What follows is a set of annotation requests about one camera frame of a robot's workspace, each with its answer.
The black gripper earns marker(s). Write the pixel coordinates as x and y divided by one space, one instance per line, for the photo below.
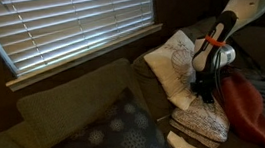
205 82

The red fuzzy blanket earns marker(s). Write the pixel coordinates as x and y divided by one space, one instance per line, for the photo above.
254 110

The orange band on arm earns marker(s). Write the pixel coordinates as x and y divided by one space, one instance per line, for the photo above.
215 41

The white black speckled pillow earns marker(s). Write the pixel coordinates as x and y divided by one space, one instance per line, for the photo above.
202 123

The white pillow with shell print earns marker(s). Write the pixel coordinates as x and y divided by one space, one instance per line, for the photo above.
172 66

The white paper sheet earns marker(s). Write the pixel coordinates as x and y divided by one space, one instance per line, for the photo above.
181 145

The black tripod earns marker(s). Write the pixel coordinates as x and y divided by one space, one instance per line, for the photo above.
255 66

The dark pillow with snowflake print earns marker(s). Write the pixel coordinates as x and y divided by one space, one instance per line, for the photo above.
113 140

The wooden window sill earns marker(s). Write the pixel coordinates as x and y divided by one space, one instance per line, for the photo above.
83 56

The grey woven couch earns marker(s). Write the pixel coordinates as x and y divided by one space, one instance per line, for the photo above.
69 104

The white window blinds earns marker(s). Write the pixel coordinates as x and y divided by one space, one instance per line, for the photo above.
73 23

